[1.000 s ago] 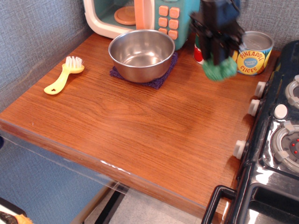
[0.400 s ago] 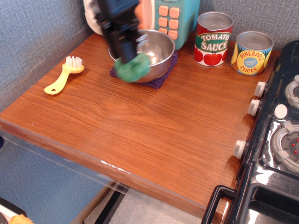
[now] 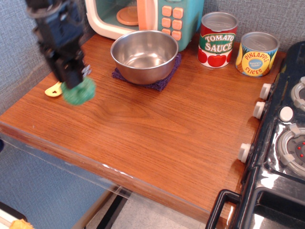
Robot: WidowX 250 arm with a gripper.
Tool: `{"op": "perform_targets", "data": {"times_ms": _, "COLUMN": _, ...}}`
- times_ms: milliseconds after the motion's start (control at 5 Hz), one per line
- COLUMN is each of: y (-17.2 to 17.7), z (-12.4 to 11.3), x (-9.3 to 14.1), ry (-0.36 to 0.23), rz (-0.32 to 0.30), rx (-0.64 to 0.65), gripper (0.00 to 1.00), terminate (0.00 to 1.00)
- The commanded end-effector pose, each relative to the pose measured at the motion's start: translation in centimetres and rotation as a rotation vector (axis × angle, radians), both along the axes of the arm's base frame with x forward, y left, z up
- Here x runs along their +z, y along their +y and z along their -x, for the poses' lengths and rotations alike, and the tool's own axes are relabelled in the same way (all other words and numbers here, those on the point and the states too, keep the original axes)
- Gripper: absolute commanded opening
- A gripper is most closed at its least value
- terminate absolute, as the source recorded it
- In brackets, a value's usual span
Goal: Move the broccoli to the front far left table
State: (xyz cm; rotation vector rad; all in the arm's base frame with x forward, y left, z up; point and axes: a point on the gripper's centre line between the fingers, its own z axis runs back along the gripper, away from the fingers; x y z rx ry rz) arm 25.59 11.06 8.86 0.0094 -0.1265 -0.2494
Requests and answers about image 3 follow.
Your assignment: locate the orange fuzzy object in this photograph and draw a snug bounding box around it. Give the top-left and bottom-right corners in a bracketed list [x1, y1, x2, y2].
[9, 219, 34, 229]

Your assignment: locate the grey stove knob rear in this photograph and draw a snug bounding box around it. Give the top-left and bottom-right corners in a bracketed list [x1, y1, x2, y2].
[259, 83, 272, 100]

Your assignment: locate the grey stove knob front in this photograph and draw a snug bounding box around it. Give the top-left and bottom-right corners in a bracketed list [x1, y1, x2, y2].
[237, 143, 251, 163]

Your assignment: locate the yellow dish brush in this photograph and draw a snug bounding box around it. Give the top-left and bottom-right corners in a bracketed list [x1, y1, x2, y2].
[44, 82, 62, 97]

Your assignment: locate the black toy stove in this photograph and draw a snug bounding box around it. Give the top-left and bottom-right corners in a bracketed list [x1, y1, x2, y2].
[205, 41, 305, 229]

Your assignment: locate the purple scrubbing pad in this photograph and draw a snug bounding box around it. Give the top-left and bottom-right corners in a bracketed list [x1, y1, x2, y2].
[112, 53, 182, 92]

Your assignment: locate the green toy broccoli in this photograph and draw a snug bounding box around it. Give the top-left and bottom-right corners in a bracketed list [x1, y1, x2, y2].
[61, 77, 96, 105]

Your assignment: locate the grey stove knob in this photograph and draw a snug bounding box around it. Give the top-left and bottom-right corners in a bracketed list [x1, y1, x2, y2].
[259, 83, 272, 100]
[237, 143, 251, 163]
[253, 102, 265, 119]

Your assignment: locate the teal toy microwave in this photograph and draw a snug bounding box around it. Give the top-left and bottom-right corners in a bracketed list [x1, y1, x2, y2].
[85, 0, 204, 51]

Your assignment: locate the grey stove knob middle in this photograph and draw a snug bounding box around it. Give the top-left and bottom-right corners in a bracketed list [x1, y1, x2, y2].
[253, 102, 265, 119]

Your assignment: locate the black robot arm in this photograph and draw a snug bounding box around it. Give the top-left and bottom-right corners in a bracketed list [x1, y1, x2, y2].
[26, 0, 85, 89]

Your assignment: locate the pineapple slices can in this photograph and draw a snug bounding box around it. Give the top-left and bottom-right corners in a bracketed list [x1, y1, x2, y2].
[235, 31, 280, 77]

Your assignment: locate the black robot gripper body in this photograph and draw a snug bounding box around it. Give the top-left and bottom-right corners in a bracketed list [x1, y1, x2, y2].
[32, 4, 84, 61]

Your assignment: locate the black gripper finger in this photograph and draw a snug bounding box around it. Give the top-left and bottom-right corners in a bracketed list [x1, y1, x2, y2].
[45, 56, 62, 83]
[57, 59, 91, 89]

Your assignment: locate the tomato sauce can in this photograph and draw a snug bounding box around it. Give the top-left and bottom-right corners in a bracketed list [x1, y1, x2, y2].
[197, 11, 239, 68]

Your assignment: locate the orange microwave turntable plate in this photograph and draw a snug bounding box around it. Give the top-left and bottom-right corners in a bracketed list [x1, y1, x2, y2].
[116, 6, 138, 26]

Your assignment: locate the stainless steel bowl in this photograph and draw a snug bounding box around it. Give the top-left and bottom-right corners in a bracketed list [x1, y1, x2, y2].
[111, 30, 179, 85]

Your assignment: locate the black oven door handle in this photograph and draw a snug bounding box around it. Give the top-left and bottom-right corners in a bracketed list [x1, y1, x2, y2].
[205, 189, 242, 229]

